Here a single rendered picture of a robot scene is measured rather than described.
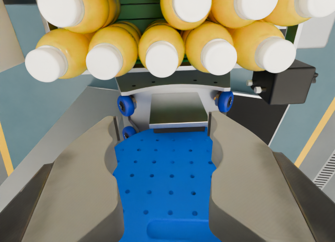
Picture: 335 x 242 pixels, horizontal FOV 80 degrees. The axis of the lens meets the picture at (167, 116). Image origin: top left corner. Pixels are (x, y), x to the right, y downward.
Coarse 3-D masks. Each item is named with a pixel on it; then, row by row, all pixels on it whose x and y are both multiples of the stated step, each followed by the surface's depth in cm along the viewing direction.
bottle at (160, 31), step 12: (156, 24) 29; (168, 24) 31; (144, 36) 27; (156, 36) 26; (168, 36) 26; (180, 36) 28; (144, 48) 26; (180, 48) 27; (144, 60) 27; (180, 60) 27
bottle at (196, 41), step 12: (204, 24) 28; (216, 24) 28; (192, 36) 28; (204, 36) 26; (216, 36) 25; (228, 36) 26; (192, 48) 27; (204, 48) 25; (192, 60) 28; (204, 72) 29
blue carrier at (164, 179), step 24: (120, 144) 38; (144, 144) 38; (168, 144) 38; (192, 144) 38; (120, 168) 33; (144, 168) 32; (168, 168) 32; (192, 168) 32; (216, 168) 32; (120, 192) 29; (144, 192) 28; (168, 192) 28; (192, 192) 28; (144, 216) 25; (168, 216) 25; (192, 216) 25; (120, 240) 23; (144, 240) 23; (168, 240) 23; (192, 240) 22; (216, 240) 22
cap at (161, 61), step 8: (152, 48) 23; (160, 48) 23; (168, 48) 23; (152, 56) 23; (160, 56) 24; (168, 56) 24; (176, 56) 24; (152, 64) 24; (160, 64) 24; (168, 64) 24; (176, 64) 24; (152, 72) 24; (160, 72) 24; (168, 72) 24
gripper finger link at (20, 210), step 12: (48, 168) 8; (36, 180) 7; (24, 192) 7; (36, 192) 7; (12, 204) 7; (24, 204) 7; (36, 204) 7; (0, 216) 6; (12, 216) 6; (24, 216) 6; (0, 228) 6; (12, 228) 6; (24, 228) 6; (0, 240) 6; (12, 240) 6
